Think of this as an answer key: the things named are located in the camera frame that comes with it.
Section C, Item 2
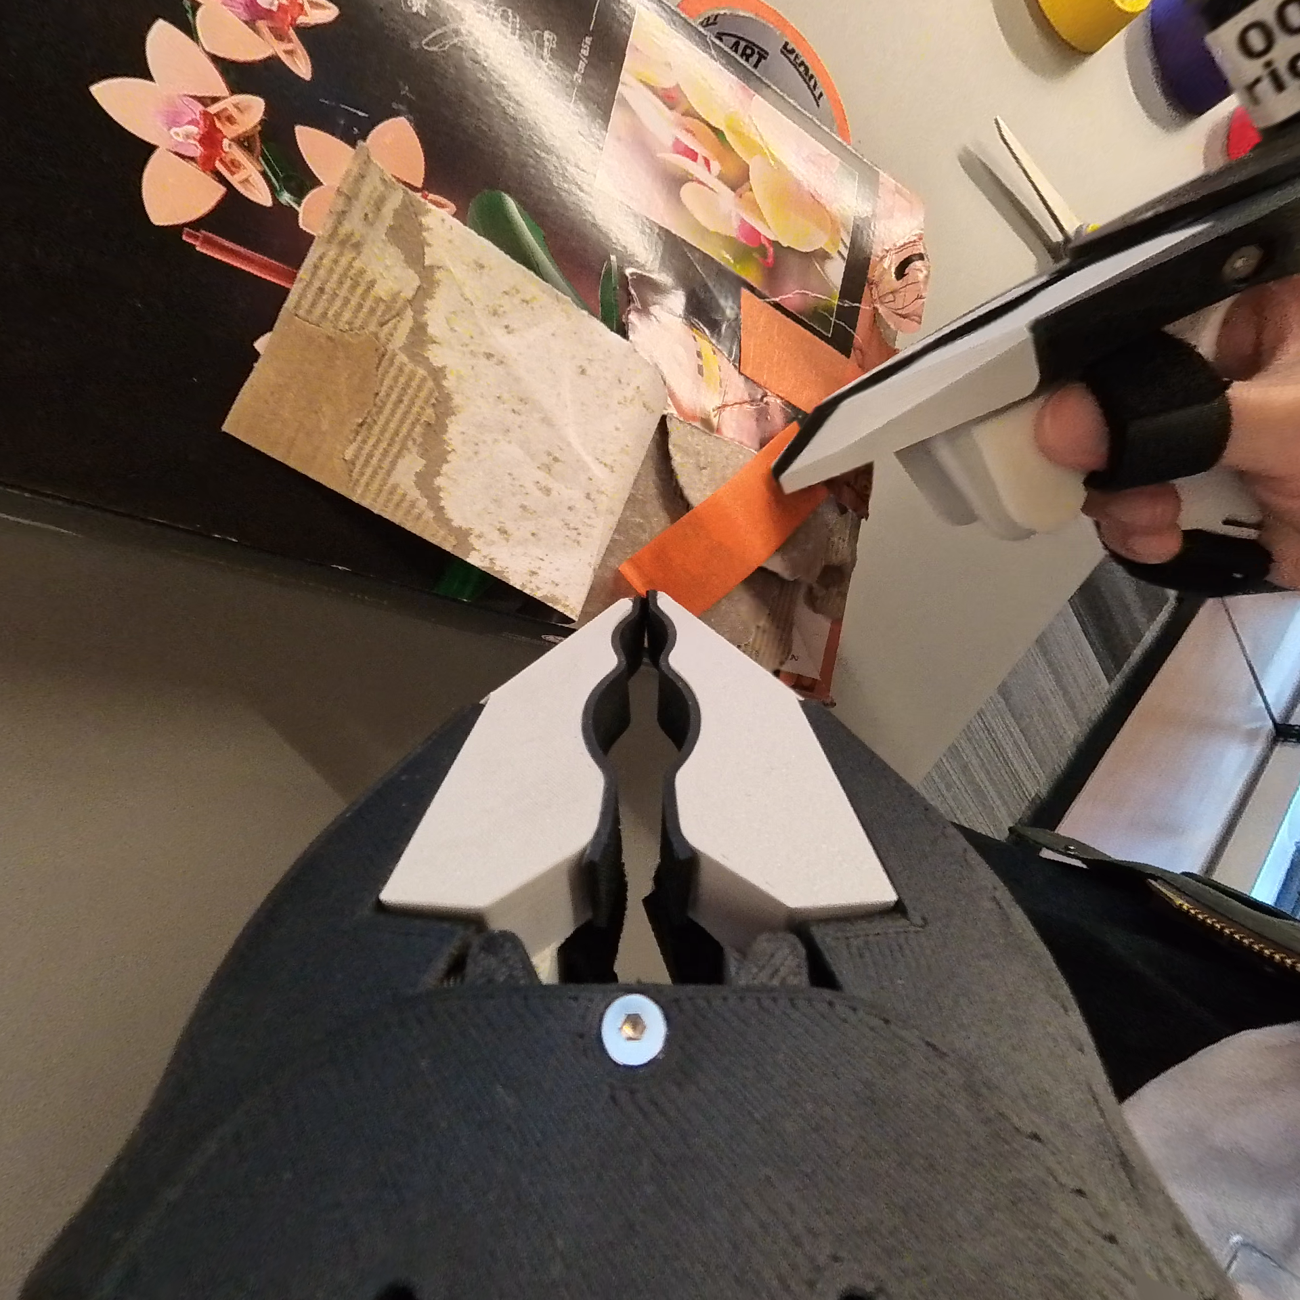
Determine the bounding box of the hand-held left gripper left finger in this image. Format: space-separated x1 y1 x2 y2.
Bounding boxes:
377 592 649 985

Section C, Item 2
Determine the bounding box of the person's right hand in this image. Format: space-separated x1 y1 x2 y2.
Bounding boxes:
1035 282 1300 590

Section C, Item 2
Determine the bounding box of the yellow tape roll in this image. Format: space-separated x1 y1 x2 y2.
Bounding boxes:
1024 0 1150 55

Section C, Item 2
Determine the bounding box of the black flower-print cardboard box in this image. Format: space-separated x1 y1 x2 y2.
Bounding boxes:
0 0 930 705

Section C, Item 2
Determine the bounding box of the person's white shirt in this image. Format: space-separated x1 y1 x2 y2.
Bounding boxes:
1117 1020 1300 1300

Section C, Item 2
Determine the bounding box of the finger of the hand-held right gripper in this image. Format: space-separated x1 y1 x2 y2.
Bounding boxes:
840 229 1237 405
773 326 1039 498

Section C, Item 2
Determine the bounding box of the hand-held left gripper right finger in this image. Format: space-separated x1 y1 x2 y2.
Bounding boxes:
641 592 901 985

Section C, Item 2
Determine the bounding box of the orange tape strip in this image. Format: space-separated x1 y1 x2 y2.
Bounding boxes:
617 419 857 614
739 288 886 411

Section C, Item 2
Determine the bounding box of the grey scissors yellow pivot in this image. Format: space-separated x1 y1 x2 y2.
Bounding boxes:
958 114 1096 265

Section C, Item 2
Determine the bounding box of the person's dark jacket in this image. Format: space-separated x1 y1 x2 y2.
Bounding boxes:
954 821 1300 1104

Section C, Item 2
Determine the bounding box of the purple tape roll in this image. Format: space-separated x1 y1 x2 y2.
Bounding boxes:
1121 0 1234 129

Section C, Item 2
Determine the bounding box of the red tape roll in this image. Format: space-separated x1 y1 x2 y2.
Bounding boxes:
1207 106 1268 170

